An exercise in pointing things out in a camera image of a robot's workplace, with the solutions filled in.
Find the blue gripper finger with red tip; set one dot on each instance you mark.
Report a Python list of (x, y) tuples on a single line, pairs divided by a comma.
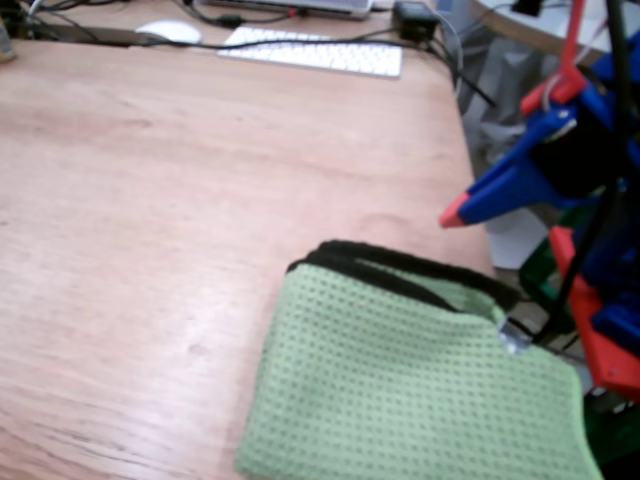
[(495, 192)]

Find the green waffle cloth black trim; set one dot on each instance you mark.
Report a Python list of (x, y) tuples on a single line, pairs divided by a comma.
[(400, 375)]

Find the blue and red robot arm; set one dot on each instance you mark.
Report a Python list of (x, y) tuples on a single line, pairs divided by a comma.
[(602, 107)]

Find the green table clamp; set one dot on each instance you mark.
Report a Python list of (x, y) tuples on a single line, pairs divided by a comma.
[(542, 280), (615, 440)]

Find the small black device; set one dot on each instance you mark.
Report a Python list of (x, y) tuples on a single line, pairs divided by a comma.
[(527, 6)]

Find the black desk power adapter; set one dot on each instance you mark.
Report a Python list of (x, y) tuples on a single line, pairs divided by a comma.
[(412, 22)]

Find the white keyboard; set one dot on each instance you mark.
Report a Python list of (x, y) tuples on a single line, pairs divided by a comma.
[(325, 55)]

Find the white computer mouse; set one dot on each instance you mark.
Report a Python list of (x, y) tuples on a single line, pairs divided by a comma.
[(170, 31)]

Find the small grey object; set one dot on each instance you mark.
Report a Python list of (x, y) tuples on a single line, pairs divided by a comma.
[(6, 47)]

